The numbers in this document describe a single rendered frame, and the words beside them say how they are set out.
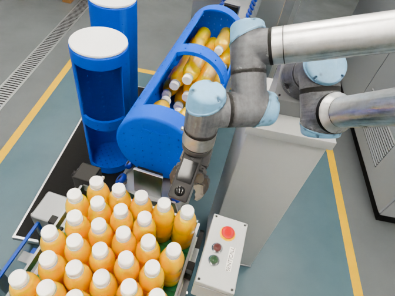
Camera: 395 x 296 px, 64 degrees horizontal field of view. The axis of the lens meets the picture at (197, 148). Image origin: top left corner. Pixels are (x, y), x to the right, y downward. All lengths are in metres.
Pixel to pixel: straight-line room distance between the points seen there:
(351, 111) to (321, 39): 0.26
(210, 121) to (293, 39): 0.22
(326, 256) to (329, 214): 0.34
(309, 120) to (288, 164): 0.34
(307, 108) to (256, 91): 0.35
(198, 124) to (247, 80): 0.13
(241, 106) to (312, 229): 1.83
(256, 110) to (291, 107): 0.54
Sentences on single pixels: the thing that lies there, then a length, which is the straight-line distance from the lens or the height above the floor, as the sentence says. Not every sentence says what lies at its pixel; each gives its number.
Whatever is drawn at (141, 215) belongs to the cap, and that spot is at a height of 1.10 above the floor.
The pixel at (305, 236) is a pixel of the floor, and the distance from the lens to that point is 2.34.
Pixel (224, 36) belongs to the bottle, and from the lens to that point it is 1.61.
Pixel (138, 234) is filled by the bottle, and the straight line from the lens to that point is 0.94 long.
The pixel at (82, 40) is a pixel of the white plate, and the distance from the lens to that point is 1.69.
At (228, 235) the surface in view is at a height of 1.11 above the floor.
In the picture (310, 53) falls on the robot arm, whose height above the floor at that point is 1.59.
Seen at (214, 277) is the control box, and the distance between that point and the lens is 0.85.
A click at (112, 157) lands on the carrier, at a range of 2.25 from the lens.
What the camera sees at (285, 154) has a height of 1.03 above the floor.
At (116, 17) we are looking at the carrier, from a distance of 2.03.
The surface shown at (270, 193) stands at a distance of 1.43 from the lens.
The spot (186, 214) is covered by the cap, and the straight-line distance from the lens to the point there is 0.92.
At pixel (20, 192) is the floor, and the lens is 2.41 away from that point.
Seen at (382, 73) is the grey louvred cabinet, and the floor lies 0.61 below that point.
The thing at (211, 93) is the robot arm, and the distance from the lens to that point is 0.62.
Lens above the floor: 1.89
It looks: 48 degrees down
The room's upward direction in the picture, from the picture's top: 11 degrees clockwise
